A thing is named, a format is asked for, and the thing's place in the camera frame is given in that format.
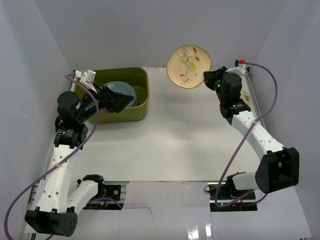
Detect olive green plastic bin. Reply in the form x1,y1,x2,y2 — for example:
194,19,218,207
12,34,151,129
73,67,150,124

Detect white paper sheets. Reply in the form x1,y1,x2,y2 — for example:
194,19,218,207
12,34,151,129
145,67,167,73

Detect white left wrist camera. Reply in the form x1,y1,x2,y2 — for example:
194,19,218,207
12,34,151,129
74,69,97,93

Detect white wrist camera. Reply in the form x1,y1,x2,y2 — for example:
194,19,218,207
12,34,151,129
74,69,97,93
234,59,247,76

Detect beige bird branch plate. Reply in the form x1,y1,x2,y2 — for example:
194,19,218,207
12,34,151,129
166,44,212,89

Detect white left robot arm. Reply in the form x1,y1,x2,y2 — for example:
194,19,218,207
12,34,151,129
24,85,134,237

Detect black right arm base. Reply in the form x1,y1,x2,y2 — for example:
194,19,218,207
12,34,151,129
204,182,258,213

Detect small cream flower plate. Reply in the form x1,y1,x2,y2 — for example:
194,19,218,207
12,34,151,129
240,90,253,108

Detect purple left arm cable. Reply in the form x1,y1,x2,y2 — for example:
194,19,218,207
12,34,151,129
3,72,123,240

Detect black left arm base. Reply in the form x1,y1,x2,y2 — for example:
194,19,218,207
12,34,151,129
84,185,124,210

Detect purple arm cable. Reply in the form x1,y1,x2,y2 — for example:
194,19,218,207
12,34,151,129
3,72,123,240
214,62,279,207

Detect light blue ceramic plate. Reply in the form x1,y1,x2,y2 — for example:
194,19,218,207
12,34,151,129
93,81,138,108

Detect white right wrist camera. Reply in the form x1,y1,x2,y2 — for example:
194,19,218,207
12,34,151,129
234,59,247,76

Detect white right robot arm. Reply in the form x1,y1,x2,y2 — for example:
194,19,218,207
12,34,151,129
203,64,300,200

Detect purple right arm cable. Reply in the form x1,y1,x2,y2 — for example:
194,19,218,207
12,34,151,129
214,62,279,207

